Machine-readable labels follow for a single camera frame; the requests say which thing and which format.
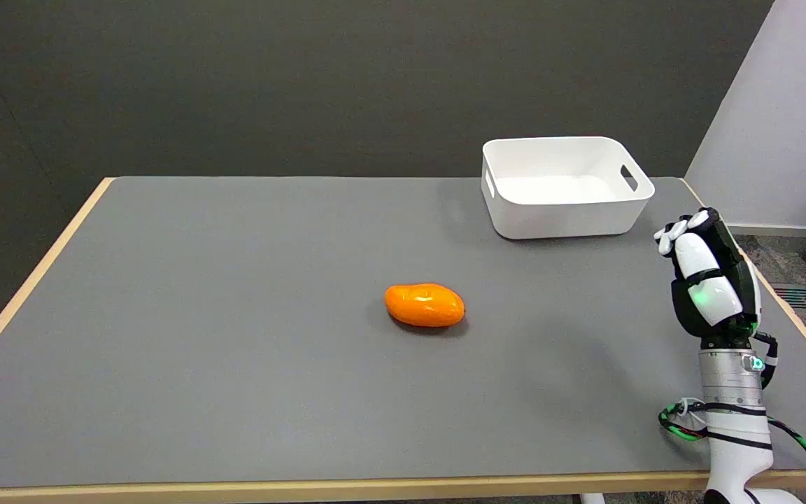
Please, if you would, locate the floor vent grille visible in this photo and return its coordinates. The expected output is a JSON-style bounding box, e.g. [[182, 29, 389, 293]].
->
[[774, 283, 806, 311]]

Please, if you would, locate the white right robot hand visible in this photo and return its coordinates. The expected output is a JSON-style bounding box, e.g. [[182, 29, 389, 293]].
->
[[653, 208, 762, 351]]

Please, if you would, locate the black green braided cable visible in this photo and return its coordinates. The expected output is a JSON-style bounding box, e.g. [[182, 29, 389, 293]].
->
[[658, 332, 806, 504]]

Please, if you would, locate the white plastic storage bin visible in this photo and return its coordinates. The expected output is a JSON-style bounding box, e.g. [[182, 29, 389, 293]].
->
[[481, 136, 656, 241]]

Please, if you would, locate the orange mango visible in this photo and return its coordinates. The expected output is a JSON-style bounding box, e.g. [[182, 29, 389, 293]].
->
[[384, 283, 466, 328]]

